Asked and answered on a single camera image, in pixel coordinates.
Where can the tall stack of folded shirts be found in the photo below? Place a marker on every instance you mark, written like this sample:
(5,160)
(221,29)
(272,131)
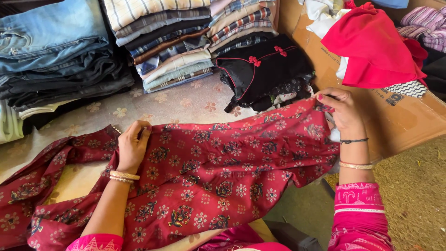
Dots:
(163,41)

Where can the black white zigzag cloth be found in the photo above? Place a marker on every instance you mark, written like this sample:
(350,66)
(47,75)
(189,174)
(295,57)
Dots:
(409,89)

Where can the plain red cloth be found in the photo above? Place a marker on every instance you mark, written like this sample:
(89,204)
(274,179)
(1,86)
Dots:
(372,52)

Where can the person's right hand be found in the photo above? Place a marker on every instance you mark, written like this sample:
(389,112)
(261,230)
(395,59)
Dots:
(345,113)

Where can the black garment in box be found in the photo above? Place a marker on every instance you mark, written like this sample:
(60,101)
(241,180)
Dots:
(435,69)

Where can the single gold bangle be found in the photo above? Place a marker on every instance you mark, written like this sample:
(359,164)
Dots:
(355,166)

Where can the beige floral bedsheet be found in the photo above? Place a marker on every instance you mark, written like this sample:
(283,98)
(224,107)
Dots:
(163,104)

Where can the red printed floral garment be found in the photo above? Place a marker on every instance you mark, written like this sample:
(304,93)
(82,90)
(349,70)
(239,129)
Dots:
(216,167)

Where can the dark floral folded garments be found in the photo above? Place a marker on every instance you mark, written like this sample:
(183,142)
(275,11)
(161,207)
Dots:
(289,90)

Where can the black object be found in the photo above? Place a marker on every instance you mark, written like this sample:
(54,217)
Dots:
(292,237)

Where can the short stack of plaid shirts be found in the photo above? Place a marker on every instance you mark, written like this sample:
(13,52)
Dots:
(240,24)

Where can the black thread wristband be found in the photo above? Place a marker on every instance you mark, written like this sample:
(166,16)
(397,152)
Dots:
(353,141)

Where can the brown cardboard box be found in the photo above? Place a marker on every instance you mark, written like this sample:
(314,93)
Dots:
(390,118)

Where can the stack of folded jeans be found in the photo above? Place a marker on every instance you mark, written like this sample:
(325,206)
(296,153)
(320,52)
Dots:
(52,48)

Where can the light blue cloth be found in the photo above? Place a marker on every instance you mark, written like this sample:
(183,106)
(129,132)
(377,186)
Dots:
(392,3)

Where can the purple striped garment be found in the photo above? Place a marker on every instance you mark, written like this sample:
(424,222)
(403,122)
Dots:
(425,26)

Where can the black top with red knots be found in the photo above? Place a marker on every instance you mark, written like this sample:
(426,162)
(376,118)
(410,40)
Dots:
(264,69)

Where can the pink embroidered kurta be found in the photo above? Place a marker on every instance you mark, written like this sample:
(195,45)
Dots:
(359,216)

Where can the person's left hand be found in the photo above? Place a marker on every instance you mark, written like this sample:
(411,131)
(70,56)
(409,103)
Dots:
(129,153)

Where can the white green folded garment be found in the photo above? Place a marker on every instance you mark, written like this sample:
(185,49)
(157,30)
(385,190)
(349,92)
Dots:
(10,122)

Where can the gold bangles pair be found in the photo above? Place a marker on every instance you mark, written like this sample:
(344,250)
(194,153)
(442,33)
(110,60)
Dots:
(123,176)

